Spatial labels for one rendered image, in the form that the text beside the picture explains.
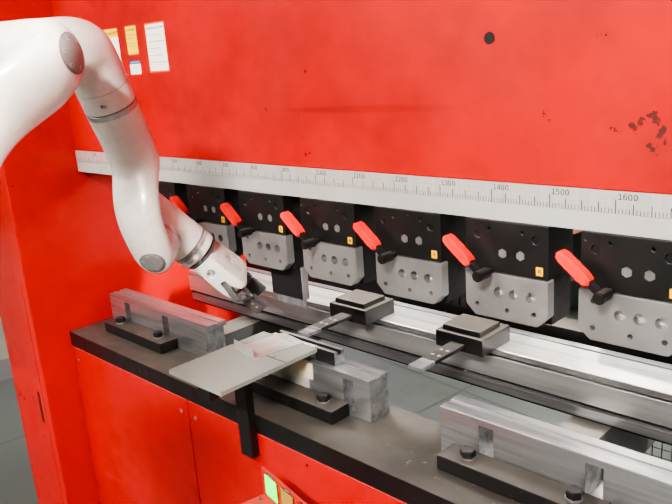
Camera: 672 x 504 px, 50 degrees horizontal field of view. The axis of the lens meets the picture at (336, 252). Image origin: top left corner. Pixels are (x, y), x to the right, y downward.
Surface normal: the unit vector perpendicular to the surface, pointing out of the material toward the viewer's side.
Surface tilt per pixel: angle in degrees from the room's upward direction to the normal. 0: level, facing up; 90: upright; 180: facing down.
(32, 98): 114
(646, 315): 90
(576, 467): 90
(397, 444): 0
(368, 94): 90
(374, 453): 0
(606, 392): 90
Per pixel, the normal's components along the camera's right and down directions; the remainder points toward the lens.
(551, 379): -0.69, 0.23
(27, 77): 0.51, 0.47
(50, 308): 0.72, 0.13
